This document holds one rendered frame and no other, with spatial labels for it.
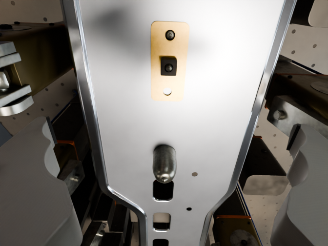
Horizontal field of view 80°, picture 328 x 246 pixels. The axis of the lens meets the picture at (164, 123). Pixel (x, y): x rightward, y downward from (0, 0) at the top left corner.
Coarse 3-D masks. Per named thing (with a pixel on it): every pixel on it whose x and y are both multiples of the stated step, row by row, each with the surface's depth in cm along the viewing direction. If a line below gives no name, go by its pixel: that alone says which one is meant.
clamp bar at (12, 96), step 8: (8, 56) 16; (16, 56) 16; (0, 64) 15; (8, 64) 16; (16, 88) 17; (24, 88) 17; (0, 96) 15; (8, 96) 16; (16, 96) 17; (0, 104) 15
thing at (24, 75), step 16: (0, 32) 18; (16, 32) 18; (32, 32) 19; (48, 32) 22; (64, 32) 25; (16, 48) 17; (32, 48) 19; (48, 48) 21; (64, 48) 25; (16, 64) 17; (32, 64) 19; (48, 64) 21; (64, 64) 25; (16, 80) 17; (32, 80) 19; (48, 80) 21; (32, 96) 19
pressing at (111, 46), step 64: (64, 0) 18; (128, 0) 18; (192, 0) 18; (256, 0) 18; (128, 64) 21; (192, 64) 21; (256, 64) 21; (128, 128) 26; (192, 128) 26; (128, 192) 32; (192, 192) 32
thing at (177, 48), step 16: (160, 32) 19; (176, 32) 19; (160, 48) 20; (176, 48) 20; (160, 64) 21; (176, 64) 20; (160, 80) 22; (176, 80) 22; (160, 96) 23; (176, 96) 23
